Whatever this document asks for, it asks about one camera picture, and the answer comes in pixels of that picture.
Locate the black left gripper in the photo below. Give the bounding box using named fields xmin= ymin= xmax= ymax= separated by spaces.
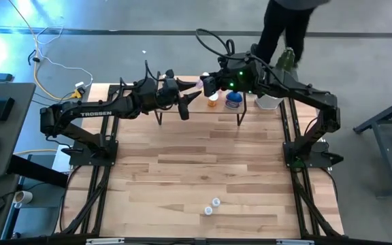
xmin=153 ymin=69 xmax=203 ymax=122

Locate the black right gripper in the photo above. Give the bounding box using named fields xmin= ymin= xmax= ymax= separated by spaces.
xmin=201 ymin=50 xmax=263 ymax=99

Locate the blue Tums bottle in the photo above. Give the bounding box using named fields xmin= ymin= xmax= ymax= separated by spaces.
xmin=224 ymin=91 xmax=244 ymax=110

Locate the large amber wide-capped bottle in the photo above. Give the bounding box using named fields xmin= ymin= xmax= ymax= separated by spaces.
xmin=207 ymin=92 xmax=220 ymax=108

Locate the wooden shelf riser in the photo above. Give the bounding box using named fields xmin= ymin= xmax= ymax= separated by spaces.
xmin=152 ymin=70 xmax=248 ymax=127

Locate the white hexagonal plant pot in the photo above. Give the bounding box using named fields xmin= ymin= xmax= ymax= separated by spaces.
xmin=255 ymin=93 xmax=285 ymax=111

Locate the green cactus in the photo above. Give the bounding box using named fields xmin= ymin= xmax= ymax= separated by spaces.
xmin=276 ymin=47 xmax=297 ymax=72

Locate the person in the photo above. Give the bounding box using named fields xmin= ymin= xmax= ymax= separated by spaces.
xmin=250 ymin=0 xmax=331 ymax=69

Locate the blue-grey metal stand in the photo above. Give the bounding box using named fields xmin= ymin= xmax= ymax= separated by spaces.
xmin=353 ymin=92 xmax=392 ymax=199

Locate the grey desk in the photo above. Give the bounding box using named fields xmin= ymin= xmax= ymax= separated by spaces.
xmin=0 ymin=82 xmax=36 ymax=180

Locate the white tape roll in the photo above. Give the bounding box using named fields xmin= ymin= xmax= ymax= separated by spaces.
xmin=13 ymin=189 xmax=33 ymax=209

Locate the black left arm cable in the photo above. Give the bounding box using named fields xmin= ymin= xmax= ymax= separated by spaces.
xmin=144 ymin=59 xmax=159 ymax=82

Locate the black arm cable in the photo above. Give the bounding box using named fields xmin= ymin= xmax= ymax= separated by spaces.
xmin=144 ymin=59 xmax=159 ymax=82
xmin=195 ymin=28 xmax=236 ymax=61

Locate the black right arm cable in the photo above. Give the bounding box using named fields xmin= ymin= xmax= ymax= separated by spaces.
xmin=195 ymin=28 xmax=236 ymax=61

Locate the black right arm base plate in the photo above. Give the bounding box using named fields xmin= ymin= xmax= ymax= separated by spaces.
xmin=282 ymin=141 xmax=345 ymax=170

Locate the white cable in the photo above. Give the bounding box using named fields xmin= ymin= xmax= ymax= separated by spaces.
xmin=34 ymin=25 xmax=94 ymax=90

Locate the black floor cable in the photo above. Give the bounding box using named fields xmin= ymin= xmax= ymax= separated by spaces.
xmin=31 ymin=90 xmax=88 ymax=110

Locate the yellow cable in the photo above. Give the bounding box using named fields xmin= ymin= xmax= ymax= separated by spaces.
xmin=8 ymin=0 xmax=81 ymax=101

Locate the black aluminium table frame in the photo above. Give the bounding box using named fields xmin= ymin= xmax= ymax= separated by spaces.
xmin=55 ymin=83 xmax=346 ymax=245

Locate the silver bracket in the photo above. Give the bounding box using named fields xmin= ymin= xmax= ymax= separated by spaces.
xmin=276 ymin=239 xmax=315 ymax=245
xmin=85 ymin=238 xmax=125 ymax=245

